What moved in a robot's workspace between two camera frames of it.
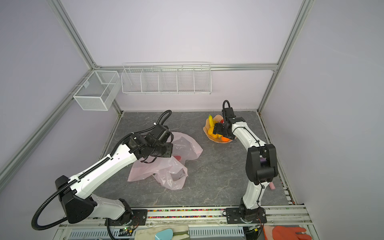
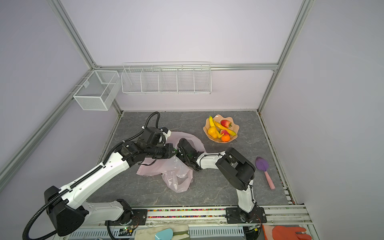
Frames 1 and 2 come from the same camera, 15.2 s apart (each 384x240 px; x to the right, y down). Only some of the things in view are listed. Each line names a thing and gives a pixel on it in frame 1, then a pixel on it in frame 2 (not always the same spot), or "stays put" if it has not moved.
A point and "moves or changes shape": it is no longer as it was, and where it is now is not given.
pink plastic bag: (169, 172) moves or changes shape
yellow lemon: (210, 132) stays put
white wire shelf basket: (167, 78) stays put
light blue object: (164, 234) stays put
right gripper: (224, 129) → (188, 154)
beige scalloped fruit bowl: (216, 119) stays put
